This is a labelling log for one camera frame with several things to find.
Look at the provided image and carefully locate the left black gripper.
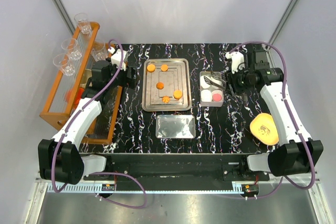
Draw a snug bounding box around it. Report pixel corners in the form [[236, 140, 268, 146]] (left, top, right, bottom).
[[106, 58, 140, 90]]

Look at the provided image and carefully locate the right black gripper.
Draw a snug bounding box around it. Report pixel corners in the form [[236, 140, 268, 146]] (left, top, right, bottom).
[[224, 66, 255, 97]]

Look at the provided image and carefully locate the pink sandwich cookie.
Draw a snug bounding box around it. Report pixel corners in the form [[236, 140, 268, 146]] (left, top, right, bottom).
[[212, 93, 222, 102]]

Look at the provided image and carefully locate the yellow sandwich cookie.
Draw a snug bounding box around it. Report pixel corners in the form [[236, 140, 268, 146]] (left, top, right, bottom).
[[146, 64, 156, 72], [173, 90, 183, 100]]

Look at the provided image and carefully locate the orange chocolate chip cookie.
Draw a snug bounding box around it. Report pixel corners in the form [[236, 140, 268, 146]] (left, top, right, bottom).
[[156, 82, 164, 90]]

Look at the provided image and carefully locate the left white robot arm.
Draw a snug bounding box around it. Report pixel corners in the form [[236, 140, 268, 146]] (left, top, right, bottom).
[[38, 59, 139, 185]]

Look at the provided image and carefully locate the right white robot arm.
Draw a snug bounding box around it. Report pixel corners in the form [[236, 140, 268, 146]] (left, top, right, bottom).
[[226, 68, 323, 180]]

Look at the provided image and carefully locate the white paper cup back right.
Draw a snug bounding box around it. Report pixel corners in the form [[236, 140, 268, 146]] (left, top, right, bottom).
[[211, 83, 223, 90]]

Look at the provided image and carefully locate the white paper cup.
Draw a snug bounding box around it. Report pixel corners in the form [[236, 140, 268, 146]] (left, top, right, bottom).
[[211, 83, 223, 90], [200, 76, 210, 89], [201, 89, 212, 102], [212, 90, 223, 102]]

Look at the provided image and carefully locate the white paper cup front right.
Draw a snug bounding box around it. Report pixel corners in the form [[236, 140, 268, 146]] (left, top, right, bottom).
[[212, 90, 223, 102]]

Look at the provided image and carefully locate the white paper cup back left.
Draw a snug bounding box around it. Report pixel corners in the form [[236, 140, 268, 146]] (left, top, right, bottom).
[[200, 76, 210, 89]]

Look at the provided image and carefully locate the white paper cup front left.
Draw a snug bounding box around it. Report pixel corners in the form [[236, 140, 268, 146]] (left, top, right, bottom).
[[201, 89, 212, 102]]

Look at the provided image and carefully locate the tan round cookie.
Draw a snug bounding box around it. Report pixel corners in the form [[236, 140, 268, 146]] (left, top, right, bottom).
[[161, 65, 168, 71]]

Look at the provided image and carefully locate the steel baking tray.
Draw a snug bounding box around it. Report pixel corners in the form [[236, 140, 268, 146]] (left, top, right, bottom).
[[142, 58, 192, 112]]

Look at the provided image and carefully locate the clear glass cup lower shelf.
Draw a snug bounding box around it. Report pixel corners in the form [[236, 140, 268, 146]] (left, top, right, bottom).
[[91, 41, 108, 62]]

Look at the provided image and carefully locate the orange wooden rack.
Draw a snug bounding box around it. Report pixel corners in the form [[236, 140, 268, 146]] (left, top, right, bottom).
[[40, 22, 122, 145]]

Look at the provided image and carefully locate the orange swirl cookie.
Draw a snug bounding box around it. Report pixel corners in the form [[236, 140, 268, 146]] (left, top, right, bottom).
[[162, 96, 170, 103]]

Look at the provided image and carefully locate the beige ceramic cup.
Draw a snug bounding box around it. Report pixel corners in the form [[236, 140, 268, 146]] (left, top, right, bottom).
[[81, 69, 92, 88]]

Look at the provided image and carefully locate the orange plastic cup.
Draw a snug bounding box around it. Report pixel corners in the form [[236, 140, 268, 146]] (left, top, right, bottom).
[[64, 87, 84, 106]]

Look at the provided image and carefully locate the yellow plastic plate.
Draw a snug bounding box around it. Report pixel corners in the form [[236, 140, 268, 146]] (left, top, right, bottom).
[[249, 113, 279, 145]]

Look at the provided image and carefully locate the clear glass cup middle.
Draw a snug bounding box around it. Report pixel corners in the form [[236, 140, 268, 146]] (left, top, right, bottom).
[[61, 38, 82, 61]]

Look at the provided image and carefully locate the clear glass cup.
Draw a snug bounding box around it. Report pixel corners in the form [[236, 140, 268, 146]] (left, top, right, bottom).
[[61, 38, 82, 61], [53, 54, 76, 76], [74, 13, 92, 34]]

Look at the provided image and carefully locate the silver tin lid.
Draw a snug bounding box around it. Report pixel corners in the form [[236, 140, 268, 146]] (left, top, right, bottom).
[[155, 115, 196, 139]]

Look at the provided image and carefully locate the clear glass cup near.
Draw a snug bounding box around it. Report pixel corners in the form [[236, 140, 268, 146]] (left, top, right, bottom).
[[53, 54, 76, 76]]

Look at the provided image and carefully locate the clear glass cup far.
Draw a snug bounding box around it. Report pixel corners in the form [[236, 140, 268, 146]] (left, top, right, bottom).
[[74, 13, 92, 34]]

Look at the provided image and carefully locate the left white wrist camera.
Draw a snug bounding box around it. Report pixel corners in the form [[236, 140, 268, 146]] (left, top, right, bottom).
[[108, 47, 129, 70]]

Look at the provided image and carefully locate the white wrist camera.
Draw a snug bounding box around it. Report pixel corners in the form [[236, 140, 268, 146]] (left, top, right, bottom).
[[108, 47, 129, 70], [225, 51, 246, 73]]

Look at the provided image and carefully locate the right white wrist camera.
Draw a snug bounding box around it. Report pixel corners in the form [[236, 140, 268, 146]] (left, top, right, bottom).
[[225, 51, 246, 73]]

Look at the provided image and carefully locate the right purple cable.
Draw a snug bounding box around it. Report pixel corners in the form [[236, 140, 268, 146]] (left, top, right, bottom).
[[215, 40, 316, 200]]

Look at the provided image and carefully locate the purple cable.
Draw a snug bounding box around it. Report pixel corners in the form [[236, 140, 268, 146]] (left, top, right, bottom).
[[51, 39, 148, 209], [215, 40, 316, 200]]

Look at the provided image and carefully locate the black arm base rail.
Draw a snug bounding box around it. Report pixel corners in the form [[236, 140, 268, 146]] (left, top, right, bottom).
[[70, 152, 271, 192]]

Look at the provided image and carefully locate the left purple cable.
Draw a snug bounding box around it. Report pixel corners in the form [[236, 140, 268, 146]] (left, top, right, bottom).
[[51, 39, 148, 209]]

